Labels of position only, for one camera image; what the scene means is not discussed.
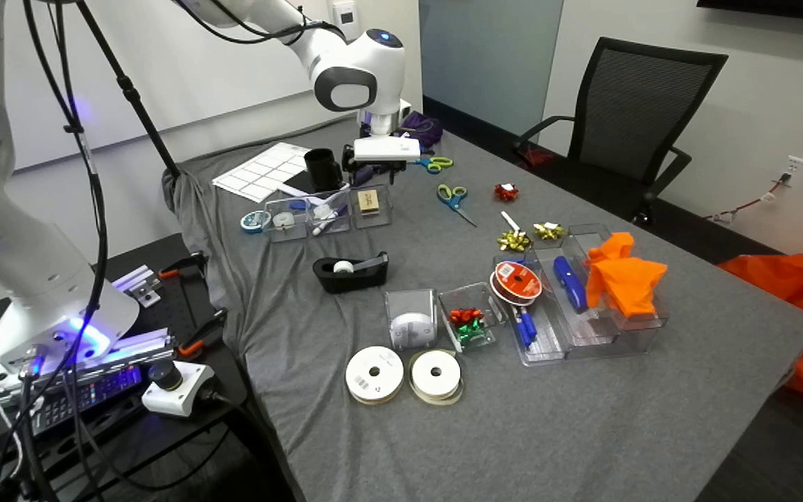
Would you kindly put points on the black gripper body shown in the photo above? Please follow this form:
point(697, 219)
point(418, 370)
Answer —
point(376, 170)

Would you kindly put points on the brown wooden stamp block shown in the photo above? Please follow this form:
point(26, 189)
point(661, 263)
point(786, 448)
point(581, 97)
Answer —
point(368, 203)

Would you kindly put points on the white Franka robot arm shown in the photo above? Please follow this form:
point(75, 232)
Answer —
point(376, 60)

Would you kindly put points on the clear three-compartment case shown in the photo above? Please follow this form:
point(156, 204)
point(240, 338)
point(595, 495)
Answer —
point(373, 225)

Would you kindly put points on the small blue green scissors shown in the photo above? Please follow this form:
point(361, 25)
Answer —
point(436, 165)

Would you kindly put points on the black cup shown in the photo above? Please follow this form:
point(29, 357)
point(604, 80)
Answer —
point(322, 169)

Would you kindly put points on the purple folded umbrella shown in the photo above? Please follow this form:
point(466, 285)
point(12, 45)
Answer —
point(421, 130)

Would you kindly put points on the purple marker pen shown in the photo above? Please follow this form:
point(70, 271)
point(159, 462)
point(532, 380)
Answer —
point(334, 219)

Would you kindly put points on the large blue green scissors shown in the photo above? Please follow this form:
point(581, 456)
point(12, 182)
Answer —
point(453, 193)

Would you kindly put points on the black tape dispenser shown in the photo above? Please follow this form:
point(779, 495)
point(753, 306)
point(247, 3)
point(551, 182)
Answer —
point(364, 271)

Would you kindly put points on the white label sheet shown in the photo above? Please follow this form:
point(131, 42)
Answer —
point(256, 170)

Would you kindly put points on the red gift bow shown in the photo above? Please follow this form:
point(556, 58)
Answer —
point(506, 190)

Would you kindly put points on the small clear cube box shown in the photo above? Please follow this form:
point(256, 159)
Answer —
point(411, 300)

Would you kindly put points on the white stick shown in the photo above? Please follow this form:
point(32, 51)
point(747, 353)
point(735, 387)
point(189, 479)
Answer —
point(510, 221)

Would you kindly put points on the gold gift bow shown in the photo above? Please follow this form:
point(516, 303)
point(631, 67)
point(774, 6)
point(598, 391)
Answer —
point(514, 242)
point(546, 230)

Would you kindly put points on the small red bow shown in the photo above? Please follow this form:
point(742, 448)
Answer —
point(460, 317)

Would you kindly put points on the clear box with bows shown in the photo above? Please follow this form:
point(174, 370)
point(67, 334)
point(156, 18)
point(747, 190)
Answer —
point(485, 303)

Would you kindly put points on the orange white ribbon spool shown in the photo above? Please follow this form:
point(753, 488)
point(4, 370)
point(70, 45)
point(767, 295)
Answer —
point(516, 282)

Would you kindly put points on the small green bow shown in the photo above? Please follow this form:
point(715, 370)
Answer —
point(472, 334)

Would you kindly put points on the blue pen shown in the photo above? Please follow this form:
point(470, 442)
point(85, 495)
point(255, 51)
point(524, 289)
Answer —
point(523, 327)

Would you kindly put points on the blue plastic tool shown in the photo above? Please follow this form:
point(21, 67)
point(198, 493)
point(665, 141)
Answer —
point(570, 282)

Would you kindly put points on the orange black clamp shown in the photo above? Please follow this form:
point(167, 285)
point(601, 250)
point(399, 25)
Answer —
point(178, 271)
point(198, 341)

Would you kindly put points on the clear tray with pens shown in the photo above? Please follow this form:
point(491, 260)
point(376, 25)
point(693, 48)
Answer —
point(541, 353)

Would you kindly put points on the black tripod pole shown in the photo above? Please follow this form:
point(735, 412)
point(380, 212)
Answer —
point(131, 99)

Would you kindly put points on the clear narrow tray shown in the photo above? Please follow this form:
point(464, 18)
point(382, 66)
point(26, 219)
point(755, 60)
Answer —
point(590, 331)

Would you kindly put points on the black office chair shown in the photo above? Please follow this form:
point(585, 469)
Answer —
point(638, 102)

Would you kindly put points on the orange tissue paper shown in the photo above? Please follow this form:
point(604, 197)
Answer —
point(626, 279)

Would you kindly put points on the white emergency stop button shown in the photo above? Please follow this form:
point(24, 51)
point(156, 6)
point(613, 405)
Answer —
point(178, 391)

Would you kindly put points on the clear wide tray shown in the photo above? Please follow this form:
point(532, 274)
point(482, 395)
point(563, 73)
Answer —
point(638, 327)

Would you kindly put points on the black equipment cart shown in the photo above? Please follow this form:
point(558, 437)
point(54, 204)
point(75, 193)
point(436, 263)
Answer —
point(178, 456)

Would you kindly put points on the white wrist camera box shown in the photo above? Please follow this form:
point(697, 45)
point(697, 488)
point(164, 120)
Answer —
point(386, 148)

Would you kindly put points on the white wall thermostat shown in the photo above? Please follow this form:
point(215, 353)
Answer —
point(346, 13)

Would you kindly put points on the silver metal bracket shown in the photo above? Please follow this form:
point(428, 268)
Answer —
point(136, 282)

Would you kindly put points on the black wall screen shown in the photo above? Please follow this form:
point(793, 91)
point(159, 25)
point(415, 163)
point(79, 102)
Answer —
point(774, 6)

